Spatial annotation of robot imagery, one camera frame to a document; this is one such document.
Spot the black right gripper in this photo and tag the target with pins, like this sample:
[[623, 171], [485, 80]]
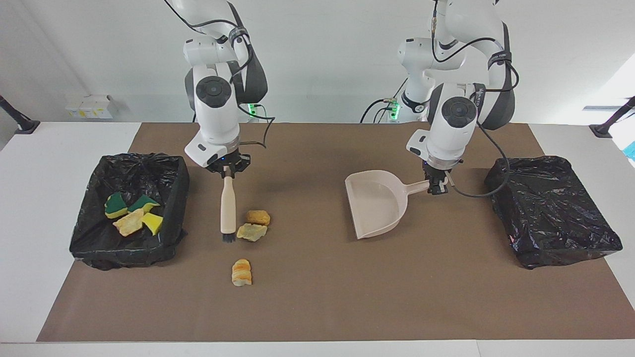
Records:
[[227, 166]]

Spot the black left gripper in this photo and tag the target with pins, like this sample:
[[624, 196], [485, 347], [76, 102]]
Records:
[[437, 171]]

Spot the beige hand brush black bristles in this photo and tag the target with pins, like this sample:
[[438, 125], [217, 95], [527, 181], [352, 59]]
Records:
[[228, 208]]

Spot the brown bread bun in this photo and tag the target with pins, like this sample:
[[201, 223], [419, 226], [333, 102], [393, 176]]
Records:
[[258, 217]]

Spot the beige plastic dustpan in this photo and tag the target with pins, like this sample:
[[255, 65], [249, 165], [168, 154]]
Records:
[[374, 203]]

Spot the pale yellow bread chunk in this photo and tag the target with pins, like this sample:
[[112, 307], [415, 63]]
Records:
[[252, 232]]

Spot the yellow green sponge piece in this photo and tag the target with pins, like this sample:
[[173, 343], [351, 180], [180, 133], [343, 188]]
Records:
[[116, 204], [153, 224], [144, 202]]

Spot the striped croissant piece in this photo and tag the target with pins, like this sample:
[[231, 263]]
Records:
[[241, 272]]

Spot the orange striped bread slice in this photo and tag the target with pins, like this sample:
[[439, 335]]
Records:
[[129, 223]]

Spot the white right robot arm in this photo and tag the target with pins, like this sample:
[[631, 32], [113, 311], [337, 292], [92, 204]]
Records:
[[216, 119]]

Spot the bin with black bag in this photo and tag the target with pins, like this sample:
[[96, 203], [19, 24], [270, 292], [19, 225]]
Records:
[[550, 208], [99, 248]]

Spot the brown table mat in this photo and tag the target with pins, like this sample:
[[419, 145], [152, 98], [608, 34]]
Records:
[[317, 307]]

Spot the teal object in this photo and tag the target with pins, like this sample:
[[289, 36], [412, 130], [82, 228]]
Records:
[[631, 151]]

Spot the white wall boxes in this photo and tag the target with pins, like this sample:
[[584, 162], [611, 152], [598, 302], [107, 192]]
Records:
[[92, 106]]

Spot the black camera stand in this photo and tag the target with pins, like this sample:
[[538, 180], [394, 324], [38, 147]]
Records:
[[603, 130], [22, 124]]

